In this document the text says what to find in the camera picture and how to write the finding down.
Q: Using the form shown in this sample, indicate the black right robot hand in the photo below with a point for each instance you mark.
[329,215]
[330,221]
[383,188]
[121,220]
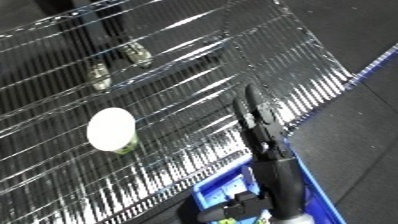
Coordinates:
[269,143]

